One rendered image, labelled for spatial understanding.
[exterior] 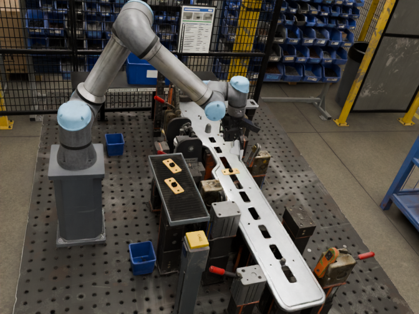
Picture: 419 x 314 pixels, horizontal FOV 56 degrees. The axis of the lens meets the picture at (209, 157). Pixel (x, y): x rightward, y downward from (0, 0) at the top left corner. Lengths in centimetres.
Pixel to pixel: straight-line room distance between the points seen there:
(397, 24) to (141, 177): 317
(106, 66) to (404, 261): 258
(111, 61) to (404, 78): 390
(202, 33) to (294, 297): 171
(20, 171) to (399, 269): 295
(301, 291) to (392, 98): 380
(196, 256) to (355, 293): 90
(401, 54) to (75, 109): 382
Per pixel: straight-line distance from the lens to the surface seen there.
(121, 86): 235
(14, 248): 284
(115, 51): 150
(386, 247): 335
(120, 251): 182
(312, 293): 145
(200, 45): 259
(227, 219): 145
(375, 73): 464
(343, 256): 153
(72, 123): 149
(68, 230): 180
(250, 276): 134
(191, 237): 127
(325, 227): 216
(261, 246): 152
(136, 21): 135
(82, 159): 157
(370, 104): 485
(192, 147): 167
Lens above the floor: 210
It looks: 36 degrees down
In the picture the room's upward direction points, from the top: 10 degrees clockwise
